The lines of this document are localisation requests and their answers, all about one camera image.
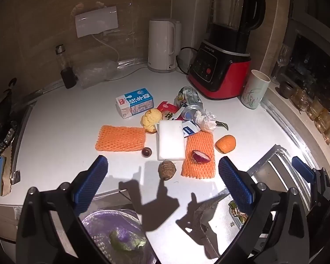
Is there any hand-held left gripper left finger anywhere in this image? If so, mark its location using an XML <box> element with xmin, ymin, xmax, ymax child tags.
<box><xmin>16</xmin><ymin>155</ymin><xmax>109</xmax><ymax>264</ymax></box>

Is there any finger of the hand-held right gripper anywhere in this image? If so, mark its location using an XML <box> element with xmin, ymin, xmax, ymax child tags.
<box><xmin>291</xmin><ymin>156</ymin><xmax>324</xmax><ymax>184</ymax></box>

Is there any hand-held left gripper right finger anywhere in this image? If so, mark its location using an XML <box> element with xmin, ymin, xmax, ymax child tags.
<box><xmin>217</xmin><ymin>156</ymin><xmax>312</xmax><ymax>264</ymax></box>

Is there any orange mandarin peel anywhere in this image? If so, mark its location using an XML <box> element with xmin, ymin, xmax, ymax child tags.
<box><xmin>215</xmin><ymin>135</ymin><xmax>236</xmax><ymax>154</ymax></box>

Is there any red onion piece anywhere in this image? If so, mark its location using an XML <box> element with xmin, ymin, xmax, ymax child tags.
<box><xmin>192</xmin><ymin>150</ymin><xmax>211</xmax><ymax>164</ymax></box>

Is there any bin with purple bag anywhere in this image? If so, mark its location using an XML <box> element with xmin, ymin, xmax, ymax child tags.
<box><xmin>81</xmin><ymin>209</ymin><xmax>157</xmax><ymax>264</ymax></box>

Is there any orange foam fruit net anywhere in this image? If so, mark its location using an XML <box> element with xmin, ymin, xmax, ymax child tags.
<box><xmin>96</xmin><ymin>125</ymin><xmax>147</xmax><ymax>152</ymax></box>
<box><xmin>181</xmin><ymin>131</ymin><xmax>216</xmax><ymax>178</ymax></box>

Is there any white tissue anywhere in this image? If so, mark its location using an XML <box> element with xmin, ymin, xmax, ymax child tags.
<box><xmin>194</xmin><ymin>109</ymin><xmax>218</xmax><ymax>132</ymax></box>

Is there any brown taro root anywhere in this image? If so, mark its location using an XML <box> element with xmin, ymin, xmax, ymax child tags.
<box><xmin>158</xmin><ymin>160</ymin><xmax>177</xmax><ymax>181</ymax></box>

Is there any white and blue wipe packet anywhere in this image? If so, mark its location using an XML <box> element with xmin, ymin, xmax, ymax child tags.
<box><xmin>181</xmin><ymin>121</ymin><xmax>201</xmax><ymax>138</ymax></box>

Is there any white foam block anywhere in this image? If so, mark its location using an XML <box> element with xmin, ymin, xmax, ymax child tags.
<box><xmin>157</xmin><ymin>120</ymin><xmax>186</xmax><ymax>161</ymax></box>

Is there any yellow bread bun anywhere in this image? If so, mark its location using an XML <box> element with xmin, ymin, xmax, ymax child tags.
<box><xmin>141</xmin><ymin>109</ymin><xmax>163</xmax><ymax>134</ymax></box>

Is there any blue and white milk carton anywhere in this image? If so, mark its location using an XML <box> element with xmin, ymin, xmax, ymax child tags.
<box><xmin>116</xmin><ymin>88</ymin><xmax>154</xmax><ymax>119</ymax></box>

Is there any crushed drink can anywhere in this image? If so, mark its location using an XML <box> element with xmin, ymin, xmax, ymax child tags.
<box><xmin>176</xmin><ymin>86</ymin><xmax>204</xmax><ymax>121</ymax></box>

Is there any red snack packet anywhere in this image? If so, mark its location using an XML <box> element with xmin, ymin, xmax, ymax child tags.
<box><xmin>157</xmin><ymin>101</ymin><xmax>180</xmax><ymax>120</ymax></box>

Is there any metal container of food scraps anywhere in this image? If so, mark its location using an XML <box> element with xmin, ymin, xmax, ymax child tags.
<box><xmin>228</xmin><ymin>199</ymin><xmax>249</xmax><ymax>223</ymax></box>

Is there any stainless steel sink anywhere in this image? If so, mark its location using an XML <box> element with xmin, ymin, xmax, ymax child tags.
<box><xmin>203</xmin><ymin>144</ymin><xmax>319</xmax><ymax>259</ymax></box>

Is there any row of amber glass cups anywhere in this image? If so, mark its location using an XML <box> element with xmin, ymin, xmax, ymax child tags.
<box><xmin>290</xmin><ymin>88</ymin><xmax>330</xmax><ymax>145</ymax></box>

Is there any green lettuce scrap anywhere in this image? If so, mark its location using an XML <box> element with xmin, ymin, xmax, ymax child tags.
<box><xmin>109</xmin><ymin>230</ymin><xmax>147</xmax><ymax>251</ymax></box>

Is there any silver foil tape piece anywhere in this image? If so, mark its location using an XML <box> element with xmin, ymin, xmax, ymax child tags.
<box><xmin>9</xmin><ymin>170</ymin><xmax>21</xmax><ymax>185</ymax></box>

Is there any dark small teapot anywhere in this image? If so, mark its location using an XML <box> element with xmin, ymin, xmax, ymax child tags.
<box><xmin>276</xmin><ymin>81</ymin><xmax>296</xmax><ymax>99</ymax></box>

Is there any brown paper mat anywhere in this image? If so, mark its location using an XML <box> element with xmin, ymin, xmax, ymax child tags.
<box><xmin>0</xmin><ymin>146</ymin><xmax>15</xmax><ymax>196</ymax></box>

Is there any gas stove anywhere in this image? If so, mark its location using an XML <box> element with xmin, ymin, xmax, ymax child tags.
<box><xmin>0</xmin><ymin>99</ymin><xmax>32</xmax><ymax>187</ymax></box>

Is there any white cup with plant print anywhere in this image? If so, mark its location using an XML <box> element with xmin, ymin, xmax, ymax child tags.
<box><xmin>241</xmin><ymin>70</ymin><xmax>271</xmax><ymax>109</ymax></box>

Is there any clear plastic bag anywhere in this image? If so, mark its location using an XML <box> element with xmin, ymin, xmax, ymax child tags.
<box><xmin>75</xmin><ymin>60</ymin><xmax>119</xmax><ymax>88</ymax></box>

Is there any glass bottle with dark liquid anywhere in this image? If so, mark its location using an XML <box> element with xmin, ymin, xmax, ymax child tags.
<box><xmin>55</xmin><ymin>44</ymin><xmax>77</xmax><ymax>89</ymax></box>

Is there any wine glass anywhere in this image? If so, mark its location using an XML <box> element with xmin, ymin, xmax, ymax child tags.
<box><xmin>271</xmin><ymin>44</ymin><xmax>290</xmax><ymax>84</ymax></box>

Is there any red and black blender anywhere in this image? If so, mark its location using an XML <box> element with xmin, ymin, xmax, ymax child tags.
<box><xmin>187</xmin><ymin>0</ymin><xmax>266</xmax><ymax>100</ymax></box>

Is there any white electric kettle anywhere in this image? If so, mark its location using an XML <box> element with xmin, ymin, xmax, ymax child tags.
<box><xmin>148</xmin><ymin>19</ymin><xmax>182</xmax><ymax>73</ymax></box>

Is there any white power cable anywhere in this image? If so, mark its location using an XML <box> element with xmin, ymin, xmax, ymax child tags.
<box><xmin>91</xmin><ymin>31</ymin><xmax>150</xmax><ymax>80</ymax></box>

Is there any black power cable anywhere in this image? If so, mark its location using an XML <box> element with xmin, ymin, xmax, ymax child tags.
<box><xmin>177</xmin><ymin>47</ymin><xmax>199</xmax><ymax>75</ymax></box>

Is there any white wall socket cover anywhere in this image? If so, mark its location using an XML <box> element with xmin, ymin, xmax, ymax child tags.
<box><xmin>75</xmin><ymin>6</ymin><xmax>119</xmax><ymax>38</ymax></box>

